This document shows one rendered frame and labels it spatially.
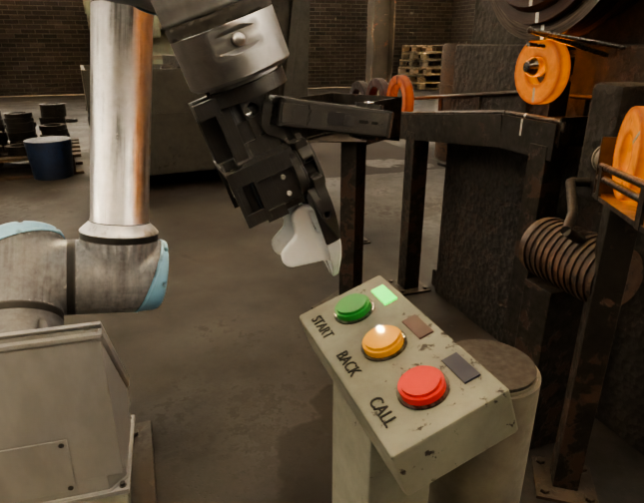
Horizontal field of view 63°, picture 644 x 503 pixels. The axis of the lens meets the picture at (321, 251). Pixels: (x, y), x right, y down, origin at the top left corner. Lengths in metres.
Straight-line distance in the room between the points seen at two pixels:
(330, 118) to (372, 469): 0.33
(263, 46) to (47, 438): 0.77
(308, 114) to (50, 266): 0.72
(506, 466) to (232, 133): 0.48
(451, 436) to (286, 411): 0.99
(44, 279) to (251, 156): 0.68
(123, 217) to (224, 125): 0.64
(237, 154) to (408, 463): 0.29
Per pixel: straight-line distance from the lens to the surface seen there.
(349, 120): 0.49
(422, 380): 0.46
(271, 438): 1.34
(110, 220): 1.09
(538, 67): 1.40
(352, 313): 0.56
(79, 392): 0.97
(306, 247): 0.51
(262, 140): 0.48
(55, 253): 1.10
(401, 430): 0.44
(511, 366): 0.67
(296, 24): 4.14
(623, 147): 1.04
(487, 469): 0.69
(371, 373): 0.50
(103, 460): 1.06
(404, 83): 1.98
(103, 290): 1.09
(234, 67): 0.44
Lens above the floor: 0.87
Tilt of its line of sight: 21 degrees down
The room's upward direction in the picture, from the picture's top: straight up
